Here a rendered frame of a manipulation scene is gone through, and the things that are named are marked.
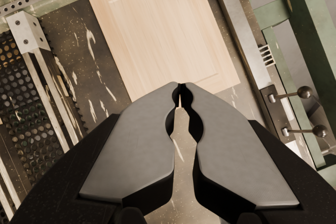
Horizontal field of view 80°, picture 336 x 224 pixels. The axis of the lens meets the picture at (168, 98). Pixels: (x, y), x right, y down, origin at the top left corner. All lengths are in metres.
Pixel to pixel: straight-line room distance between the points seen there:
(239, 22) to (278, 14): 0.19
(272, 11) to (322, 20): 0.16
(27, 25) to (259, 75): 0.77
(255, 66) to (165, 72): 0.30
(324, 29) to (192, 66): 0.44
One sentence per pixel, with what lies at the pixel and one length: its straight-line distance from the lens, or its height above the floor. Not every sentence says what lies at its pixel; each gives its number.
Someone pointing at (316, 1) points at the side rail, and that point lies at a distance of 0.87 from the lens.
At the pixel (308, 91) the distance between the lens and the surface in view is 0.68.
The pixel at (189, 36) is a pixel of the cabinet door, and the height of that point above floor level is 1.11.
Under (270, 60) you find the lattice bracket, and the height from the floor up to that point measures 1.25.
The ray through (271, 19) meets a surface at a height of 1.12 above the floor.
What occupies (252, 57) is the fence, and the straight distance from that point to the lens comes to 0.74.
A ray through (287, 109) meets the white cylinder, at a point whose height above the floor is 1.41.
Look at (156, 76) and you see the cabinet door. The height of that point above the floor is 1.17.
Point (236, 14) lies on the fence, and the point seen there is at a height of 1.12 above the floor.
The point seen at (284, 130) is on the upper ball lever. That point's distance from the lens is 0.77.
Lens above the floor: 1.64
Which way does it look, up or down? 35 degrees down
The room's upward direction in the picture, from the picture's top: 158 degrees clockwise
